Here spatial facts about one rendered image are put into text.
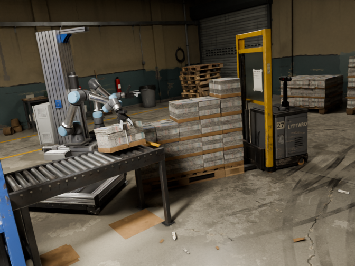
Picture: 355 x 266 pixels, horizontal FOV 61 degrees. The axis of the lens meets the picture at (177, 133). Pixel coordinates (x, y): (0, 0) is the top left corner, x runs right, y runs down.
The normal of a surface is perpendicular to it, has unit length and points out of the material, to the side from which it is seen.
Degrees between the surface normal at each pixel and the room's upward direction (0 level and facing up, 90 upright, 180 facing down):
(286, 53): 90
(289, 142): 90
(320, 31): 90
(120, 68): 90
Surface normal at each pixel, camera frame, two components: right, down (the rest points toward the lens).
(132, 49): 0.62, 0.14
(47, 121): -0.26, 0.26
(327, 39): -0.78, 0.22
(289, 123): 0.29, 0.21
